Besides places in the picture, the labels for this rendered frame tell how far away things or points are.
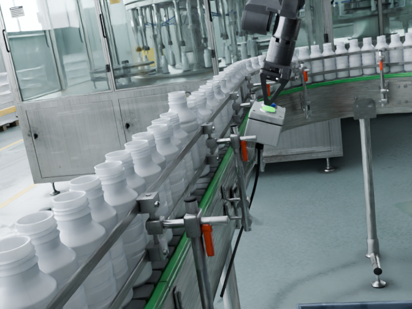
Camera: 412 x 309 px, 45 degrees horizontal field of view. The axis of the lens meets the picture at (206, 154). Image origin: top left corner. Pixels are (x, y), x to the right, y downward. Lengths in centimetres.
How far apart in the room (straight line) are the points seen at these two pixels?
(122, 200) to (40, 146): 419
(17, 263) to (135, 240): 25
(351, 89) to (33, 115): 312
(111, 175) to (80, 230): 12
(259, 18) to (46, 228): 76
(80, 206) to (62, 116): 412
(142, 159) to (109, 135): 377
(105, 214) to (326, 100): 189
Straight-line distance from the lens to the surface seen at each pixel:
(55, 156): 478
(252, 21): 114
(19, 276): 46
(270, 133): 115
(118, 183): 65
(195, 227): 64
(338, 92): 241
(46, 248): 51
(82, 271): 51
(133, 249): 67
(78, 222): 55
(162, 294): 68
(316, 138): 422
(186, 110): 103
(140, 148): 75
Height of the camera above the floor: 132
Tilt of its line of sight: 14 degrees down
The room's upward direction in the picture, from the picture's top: 9 degrees counter-clockwise
